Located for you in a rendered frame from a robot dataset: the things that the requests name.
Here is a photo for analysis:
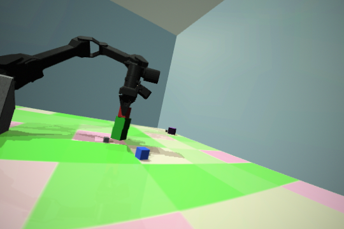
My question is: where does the green block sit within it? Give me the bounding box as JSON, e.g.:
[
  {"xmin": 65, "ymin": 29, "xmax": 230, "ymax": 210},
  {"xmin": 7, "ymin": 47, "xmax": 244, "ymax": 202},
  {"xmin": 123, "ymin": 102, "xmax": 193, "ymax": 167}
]
[
  {"xmin": 114, "ymin": 116, "xmax": 131, "ymax": 130},
  {"xmin": 111, "ymin": 127, "xmax": 129, "ymax": 141}
]

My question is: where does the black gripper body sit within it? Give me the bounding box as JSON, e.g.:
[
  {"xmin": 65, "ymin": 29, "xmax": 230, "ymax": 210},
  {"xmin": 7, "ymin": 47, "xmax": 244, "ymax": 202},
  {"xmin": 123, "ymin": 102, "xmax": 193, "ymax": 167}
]
[{"xmin": 119, "ymin": 75, "xmax": 140, "ymax": 98}]

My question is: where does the purple block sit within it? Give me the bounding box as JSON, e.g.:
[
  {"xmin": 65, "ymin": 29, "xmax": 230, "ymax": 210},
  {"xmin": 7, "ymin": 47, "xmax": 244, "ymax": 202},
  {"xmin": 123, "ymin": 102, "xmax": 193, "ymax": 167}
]
[{"xmin": 168, "ymin": 127, "xmax": 176, "ymax": 135}]

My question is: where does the blue block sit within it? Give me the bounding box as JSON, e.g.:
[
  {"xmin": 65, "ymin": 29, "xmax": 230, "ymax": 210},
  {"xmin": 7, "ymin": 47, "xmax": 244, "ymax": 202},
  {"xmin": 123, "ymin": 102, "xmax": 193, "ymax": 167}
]
[{"xmin": 135, "ymin": 147, "xmax": 150, "ymax": 160}]

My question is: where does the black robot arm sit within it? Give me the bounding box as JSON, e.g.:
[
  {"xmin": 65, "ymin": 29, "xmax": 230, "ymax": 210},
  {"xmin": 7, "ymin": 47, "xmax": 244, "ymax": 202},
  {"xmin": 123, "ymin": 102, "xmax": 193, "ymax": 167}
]
[{"xmin": 0, "ymin": 36, "xmax": 160, "ymax": 90}]

